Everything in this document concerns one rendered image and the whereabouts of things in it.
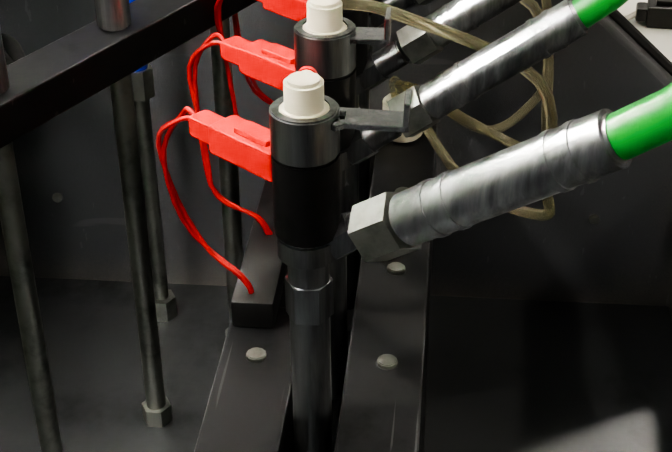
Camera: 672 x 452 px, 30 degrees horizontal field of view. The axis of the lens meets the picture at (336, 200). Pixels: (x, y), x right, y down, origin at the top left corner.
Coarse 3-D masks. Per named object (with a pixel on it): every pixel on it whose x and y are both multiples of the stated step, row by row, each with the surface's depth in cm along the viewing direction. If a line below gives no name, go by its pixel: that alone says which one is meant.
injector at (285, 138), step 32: (288, 128) 48; (320, 128) 48; (288, 160) 49; (320, 160) 49; (288, 192) 50; (320, 192) 50; (288, 224) 51; (320, 224) 51; (288, 256) 52; (320, 256) 52; (288, 288) 54; (320, 288) 53; (320, 320) 54; (320, 352) 55; (320, 384) 56; (320, 416) 57; (320, 448) 58
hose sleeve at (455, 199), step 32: (576, 128) 35; (480, 160) 38; (512, 160) 36; (544, 160) 36; (576, 160) 35; (608, 160) 35; (416, 192) 39; (448, 192) 38; (480, 192) 37; (512, 192) 37; (544, 192) 36; (416, 224) 39; (448, 224) 38
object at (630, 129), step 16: (656, 96) 34; (624, 112) 34; (640, 112) 34; (656, 112) 34; (608, 128) 35; (624, 128) 34; (640, 128) 34; (656, 128) 34; (624, 144) 34; (640, 144) 34; (656, 144) 34
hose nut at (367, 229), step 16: (384, 192) 40; (352, 208) 41; (368, 208) 40; (384, 208) 40; (352, 224) 40; (368, 224) 40; (384, 224) 39; (352, 240) 40; (368, 240) 40; (384, 240) 40; (400, 240) 40; (368, 256) 40; (384, 256) 40
